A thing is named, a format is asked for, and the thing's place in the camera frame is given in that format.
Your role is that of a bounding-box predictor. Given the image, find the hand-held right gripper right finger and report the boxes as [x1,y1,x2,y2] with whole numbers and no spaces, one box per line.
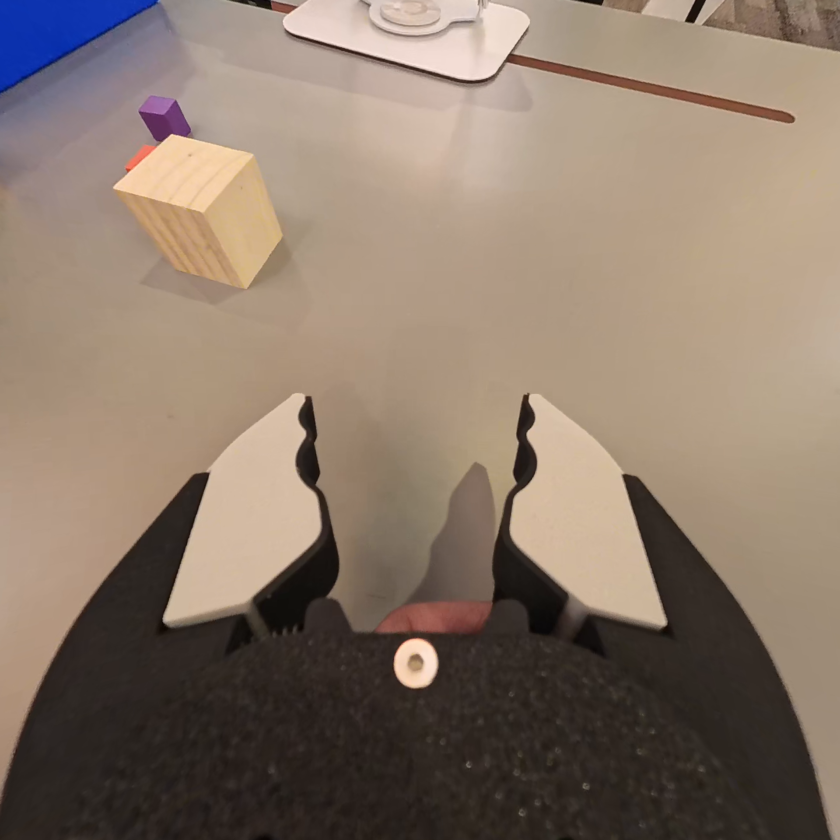
[493,394,668,636]

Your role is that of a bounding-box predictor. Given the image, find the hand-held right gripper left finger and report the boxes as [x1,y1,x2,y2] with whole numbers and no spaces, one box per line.
[162,394,340,634]

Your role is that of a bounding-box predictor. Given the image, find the large wooden cube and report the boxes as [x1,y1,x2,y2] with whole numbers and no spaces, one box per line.
[113,136,284,290]

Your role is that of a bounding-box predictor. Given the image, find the purple wooden cube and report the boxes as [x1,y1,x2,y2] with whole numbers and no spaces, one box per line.
[140,96,193,143]

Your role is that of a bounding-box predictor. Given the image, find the blue plastic bin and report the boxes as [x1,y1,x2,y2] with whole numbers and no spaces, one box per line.
[0,0,160,94]

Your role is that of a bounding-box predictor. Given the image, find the white folding stand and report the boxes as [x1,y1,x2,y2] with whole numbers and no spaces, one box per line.
[283,0,532,85]

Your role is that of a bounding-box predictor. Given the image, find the white slanted panel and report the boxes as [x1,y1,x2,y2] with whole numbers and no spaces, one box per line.
[641,0,725,25]

